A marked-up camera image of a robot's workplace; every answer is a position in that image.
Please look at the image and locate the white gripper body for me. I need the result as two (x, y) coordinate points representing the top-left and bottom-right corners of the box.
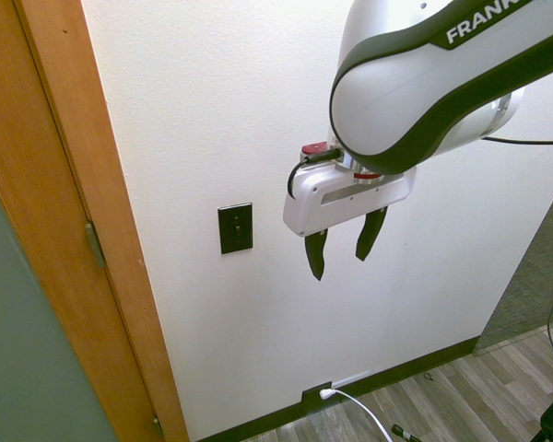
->
(282, 164), (418, 238)

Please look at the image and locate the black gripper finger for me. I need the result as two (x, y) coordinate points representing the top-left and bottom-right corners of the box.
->
(355, 205), (389, 262)
(304, 229), (328, 282)

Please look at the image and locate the black baseboard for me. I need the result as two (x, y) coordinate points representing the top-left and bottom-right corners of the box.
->
(196, 335), (482, 442)

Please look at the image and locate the grey carpet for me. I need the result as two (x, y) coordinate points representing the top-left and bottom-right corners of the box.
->
(472, 169), (553, 358)

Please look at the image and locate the metal door hinge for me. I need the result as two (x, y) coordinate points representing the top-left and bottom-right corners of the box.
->
(85, 221), (108, 270)

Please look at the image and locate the grey-green door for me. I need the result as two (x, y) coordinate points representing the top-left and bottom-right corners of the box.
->
(0, 163), (121, 442)

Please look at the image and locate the black camera cable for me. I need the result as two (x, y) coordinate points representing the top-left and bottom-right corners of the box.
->
(287, 145), (343, 201)

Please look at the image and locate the red wrist camera mount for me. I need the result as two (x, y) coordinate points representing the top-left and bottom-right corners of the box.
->
(300, 140), (343, 163)

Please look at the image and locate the black light switch plate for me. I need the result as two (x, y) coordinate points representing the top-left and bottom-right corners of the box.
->
(217, 202), (254, 255)

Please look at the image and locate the black wall outlet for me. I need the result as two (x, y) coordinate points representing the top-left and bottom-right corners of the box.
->
(300, 379), (334, 409)

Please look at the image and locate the white power cable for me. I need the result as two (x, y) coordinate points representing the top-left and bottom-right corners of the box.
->
(319, 388), (394, 442)

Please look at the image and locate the wooden door frame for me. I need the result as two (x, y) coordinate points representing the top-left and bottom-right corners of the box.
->
(0, 0), (191, 442)

